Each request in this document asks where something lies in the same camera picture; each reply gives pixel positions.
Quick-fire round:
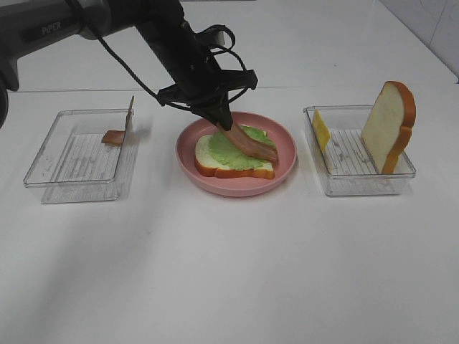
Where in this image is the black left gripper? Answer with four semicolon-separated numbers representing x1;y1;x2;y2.
136;21;257;130

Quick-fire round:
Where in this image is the green lettuce leaf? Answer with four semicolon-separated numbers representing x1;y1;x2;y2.
194;131;274;171

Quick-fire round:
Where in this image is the bread slice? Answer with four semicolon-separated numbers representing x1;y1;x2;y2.
361;81;416;174
194;133;275;179

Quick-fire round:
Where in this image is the long bacon strip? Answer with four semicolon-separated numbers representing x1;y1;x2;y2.
217;122;278;163

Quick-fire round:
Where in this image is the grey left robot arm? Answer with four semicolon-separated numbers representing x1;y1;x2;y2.
1;1;257;130

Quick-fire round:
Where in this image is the pink round plate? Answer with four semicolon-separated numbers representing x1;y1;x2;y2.
176;112;297;197

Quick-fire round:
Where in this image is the yellow cheese slice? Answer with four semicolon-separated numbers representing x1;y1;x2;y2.
312;109;331;153

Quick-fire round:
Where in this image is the right clear plastic tray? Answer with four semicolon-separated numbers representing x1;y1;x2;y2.
303;105;416;196

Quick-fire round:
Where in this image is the clear plastic tray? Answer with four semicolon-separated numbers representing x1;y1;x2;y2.
23;108;139;204
303;105;416;196

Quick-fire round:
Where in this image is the left clear plastic tray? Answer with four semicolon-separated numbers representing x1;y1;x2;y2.
23;108;139;204

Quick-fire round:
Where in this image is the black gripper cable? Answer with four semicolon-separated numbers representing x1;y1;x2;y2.
64;0;252;110

